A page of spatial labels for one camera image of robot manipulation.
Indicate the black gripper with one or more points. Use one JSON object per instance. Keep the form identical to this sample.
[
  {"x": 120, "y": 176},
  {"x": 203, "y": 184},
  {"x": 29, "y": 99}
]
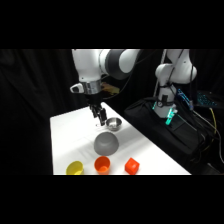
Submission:
[{"x": 92, "y": 99}]

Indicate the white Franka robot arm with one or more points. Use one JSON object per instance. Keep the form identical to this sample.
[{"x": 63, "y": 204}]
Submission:
[{"x": 90, "y": 63}]

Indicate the black robot stand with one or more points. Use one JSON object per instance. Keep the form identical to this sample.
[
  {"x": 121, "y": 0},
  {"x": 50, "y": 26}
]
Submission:
[{"x": 160, "y": 130}]

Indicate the black curtain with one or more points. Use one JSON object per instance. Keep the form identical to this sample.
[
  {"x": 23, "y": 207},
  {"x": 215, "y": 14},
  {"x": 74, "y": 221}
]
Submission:
[{"x": 36, "y": 100}]

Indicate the orange plastic cup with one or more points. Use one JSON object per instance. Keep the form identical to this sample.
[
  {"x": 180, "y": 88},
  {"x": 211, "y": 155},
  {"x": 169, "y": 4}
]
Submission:
[{"x": 102, "y": 164}]

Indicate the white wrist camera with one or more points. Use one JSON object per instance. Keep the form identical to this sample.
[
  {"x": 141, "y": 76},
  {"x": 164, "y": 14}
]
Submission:
[{"x": 76, "y": 88}]

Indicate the grey plastic bowl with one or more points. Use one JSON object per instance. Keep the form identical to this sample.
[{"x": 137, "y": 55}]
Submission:
[{"x": 106, "y": 143}]

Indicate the small steel measuring cup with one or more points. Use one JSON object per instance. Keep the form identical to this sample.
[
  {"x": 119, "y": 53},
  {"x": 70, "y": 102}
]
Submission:
[{"x": 114, "y": 123}]

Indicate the yellow plastic cup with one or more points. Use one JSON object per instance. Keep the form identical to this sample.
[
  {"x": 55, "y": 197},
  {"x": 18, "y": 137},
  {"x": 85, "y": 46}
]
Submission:
[{"x": 74, "y": 168}]

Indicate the blue-lit electronics box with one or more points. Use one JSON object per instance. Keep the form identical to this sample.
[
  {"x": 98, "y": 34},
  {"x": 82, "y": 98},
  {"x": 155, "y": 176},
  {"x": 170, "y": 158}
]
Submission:
[{"x": 203, "y": 99}]

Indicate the red-orange cube block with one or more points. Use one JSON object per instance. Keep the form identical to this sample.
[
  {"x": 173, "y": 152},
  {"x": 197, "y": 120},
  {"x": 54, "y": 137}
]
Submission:
[{"x": 132, "y": 165}]

